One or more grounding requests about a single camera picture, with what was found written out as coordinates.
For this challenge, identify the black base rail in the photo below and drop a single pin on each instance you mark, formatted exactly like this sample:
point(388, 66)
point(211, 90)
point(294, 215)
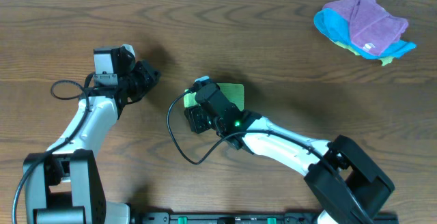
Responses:
point(233, 218)

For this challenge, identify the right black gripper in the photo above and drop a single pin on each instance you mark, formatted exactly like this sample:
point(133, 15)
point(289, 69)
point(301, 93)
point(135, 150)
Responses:
point(193, 117)

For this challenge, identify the blue microfiber cloth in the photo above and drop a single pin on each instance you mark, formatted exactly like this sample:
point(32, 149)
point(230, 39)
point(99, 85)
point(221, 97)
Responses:
point(336, 29)

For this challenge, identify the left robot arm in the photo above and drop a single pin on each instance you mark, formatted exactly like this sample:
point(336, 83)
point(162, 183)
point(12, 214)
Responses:
point(62, 184)

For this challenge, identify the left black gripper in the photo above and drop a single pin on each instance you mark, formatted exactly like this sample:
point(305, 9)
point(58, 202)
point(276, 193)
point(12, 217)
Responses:
point(147, 77)

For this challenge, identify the yellow-green cloth at bottom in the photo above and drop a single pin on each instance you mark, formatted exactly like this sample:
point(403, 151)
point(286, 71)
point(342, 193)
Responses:
point(384, 60)

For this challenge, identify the purple microfiber cloth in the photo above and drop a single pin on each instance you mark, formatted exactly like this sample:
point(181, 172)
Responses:
point(371, 27)

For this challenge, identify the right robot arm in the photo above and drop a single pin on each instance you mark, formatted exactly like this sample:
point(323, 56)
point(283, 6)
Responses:
point(348, 184)

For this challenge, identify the green microfiber cloth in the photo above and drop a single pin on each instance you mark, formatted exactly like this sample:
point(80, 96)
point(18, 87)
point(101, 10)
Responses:
point(233, 92)

